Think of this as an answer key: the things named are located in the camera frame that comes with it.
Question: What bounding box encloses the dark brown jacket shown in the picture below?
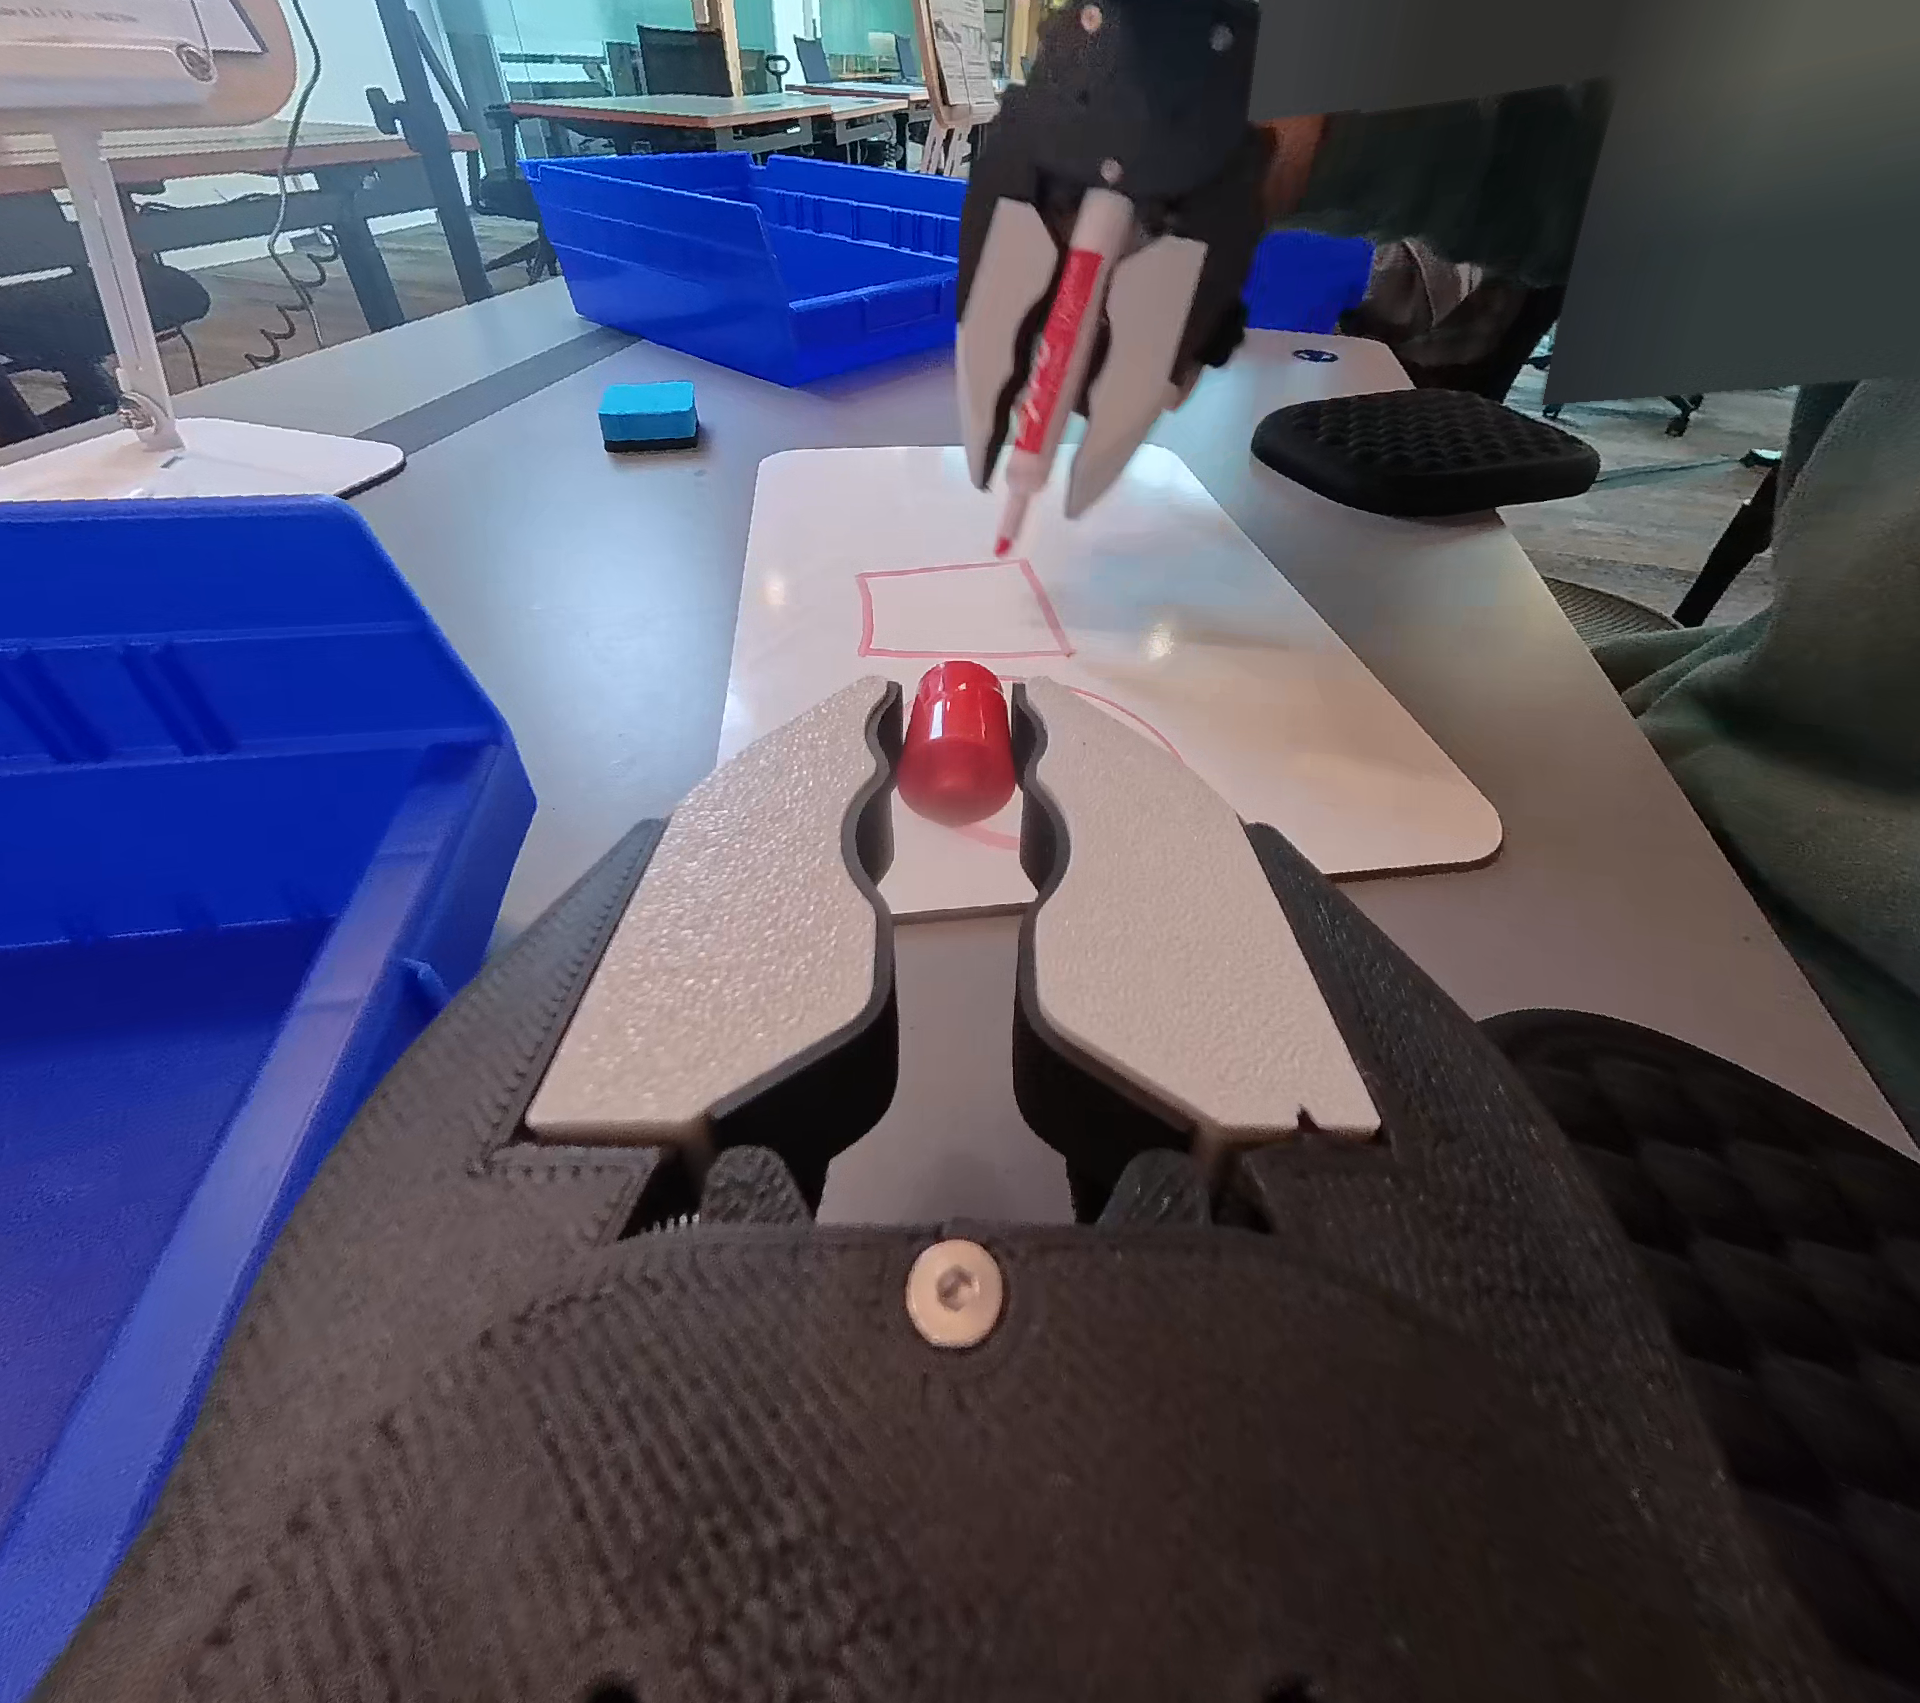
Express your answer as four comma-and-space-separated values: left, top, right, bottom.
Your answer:
1350, 235, 1562, 401

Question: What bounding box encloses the blue plastic bin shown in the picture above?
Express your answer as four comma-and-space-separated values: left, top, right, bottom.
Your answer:
0, 497, 539, 1668
1242, 231, 1375, 335
524, 151, 970, 389

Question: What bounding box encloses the black tape strip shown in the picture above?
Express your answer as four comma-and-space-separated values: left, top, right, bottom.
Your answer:
396, 327, 641, 457

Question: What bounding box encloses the black coiled cable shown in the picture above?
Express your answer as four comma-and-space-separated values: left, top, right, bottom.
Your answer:
246, 0, 345, 375

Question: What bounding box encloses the person's green sweatshirt torso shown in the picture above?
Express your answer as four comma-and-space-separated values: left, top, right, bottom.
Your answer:
1591, 381, 1920, 1090

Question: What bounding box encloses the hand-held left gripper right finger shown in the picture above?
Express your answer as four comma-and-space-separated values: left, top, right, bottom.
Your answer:
1013, 675, 1386, 1162

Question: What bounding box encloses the grey mesh office chair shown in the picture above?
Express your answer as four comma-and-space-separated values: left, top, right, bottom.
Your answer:
1545, 579, 1687, 659

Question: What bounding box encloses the person's right hand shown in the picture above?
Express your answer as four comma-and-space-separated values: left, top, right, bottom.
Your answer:
1257, 117, 1334, 237

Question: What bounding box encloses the black office chair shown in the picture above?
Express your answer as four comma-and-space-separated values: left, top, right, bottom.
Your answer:
0, 189, 213, 431

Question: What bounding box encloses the blue foam eraser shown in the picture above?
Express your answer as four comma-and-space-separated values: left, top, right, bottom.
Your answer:
599, 381, 702, 455

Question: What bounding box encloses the red marker cap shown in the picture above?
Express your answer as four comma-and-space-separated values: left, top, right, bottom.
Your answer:
894, 661, 1025, 830

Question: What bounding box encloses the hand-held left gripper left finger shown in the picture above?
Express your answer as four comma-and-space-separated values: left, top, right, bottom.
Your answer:
524, 675, 907, 1158

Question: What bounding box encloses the white whiteboard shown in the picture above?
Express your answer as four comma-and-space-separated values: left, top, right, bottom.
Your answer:
716, 445, 1507, 922

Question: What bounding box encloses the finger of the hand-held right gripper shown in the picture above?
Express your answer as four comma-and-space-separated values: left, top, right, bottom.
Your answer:
1064, 235, 1214, 521
956, 201, 1075, 495

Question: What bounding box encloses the red dry erase marker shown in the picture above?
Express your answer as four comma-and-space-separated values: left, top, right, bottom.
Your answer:
993, 189, 1134, 561

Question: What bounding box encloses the black stand pole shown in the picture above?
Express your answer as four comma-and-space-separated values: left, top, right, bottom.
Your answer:
322, 0, 499, 303

